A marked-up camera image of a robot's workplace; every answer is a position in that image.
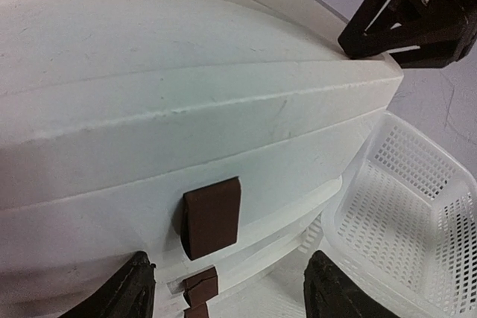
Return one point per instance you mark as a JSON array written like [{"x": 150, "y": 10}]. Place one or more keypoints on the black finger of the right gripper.
[{"x": 419, "y": 34}]

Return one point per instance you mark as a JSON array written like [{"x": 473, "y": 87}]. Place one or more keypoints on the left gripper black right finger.
[{"x": 329, "y": 292}]

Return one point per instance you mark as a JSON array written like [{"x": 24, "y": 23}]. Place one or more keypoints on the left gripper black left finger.
[{"x": 128, "y": 293}]

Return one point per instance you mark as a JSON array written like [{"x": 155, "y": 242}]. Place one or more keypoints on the white three-drawer storage cabinet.
[{"x": 207, "y": 134}]

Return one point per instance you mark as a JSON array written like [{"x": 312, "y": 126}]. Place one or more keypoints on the white perforated plastic basket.
[{"x": 403, "y": 226}]

